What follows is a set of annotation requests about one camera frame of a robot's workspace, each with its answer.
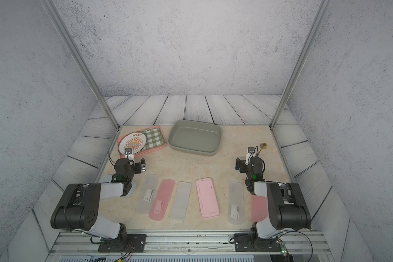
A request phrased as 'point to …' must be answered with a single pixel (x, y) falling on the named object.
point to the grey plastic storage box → (195, 137)
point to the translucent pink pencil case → (161, 200)
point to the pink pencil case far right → (259, 208)
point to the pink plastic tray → (147, 150)
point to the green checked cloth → (154, 138)
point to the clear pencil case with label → (148, 194)
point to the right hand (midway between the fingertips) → (248, 157)
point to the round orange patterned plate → (135, 140)
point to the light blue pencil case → (111, 190)
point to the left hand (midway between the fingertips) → (136, 158)
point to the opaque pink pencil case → (207, 199)
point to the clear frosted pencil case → (180, 201)
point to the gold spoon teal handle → (262, 146)
